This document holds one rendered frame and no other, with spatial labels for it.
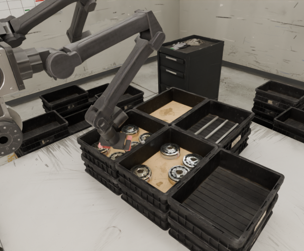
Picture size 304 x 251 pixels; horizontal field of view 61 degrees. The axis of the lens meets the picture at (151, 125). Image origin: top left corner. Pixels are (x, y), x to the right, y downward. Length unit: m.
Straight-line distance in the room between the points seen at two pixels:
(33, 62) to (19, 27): 0.49
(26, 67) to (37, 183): 0.87
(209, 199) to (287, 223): 0.36
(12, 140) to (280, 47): 3.93
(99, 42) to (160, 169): 0.67
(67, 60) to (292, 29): 3.78
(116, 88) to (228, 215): 0.65
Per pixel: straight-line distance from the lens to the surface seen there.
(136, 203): 1.24
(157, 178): 1.21
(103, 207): 1.30
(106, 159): 1.20
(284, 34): 4.36
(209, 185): 1.20
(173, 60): 2.79
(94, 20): 4.39
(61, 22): 4.17
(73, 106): 2.65
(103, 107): 0.94
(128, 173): 1.11
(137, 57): 0.98
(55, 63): 0.80
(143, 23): 0.97
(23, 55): 0.79
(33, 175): 1.60
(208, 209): 1.11
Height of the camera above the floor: 1.68
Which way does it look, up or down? 33 degrees down
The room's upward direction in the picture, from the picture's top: 3 degrees counter-clockwise
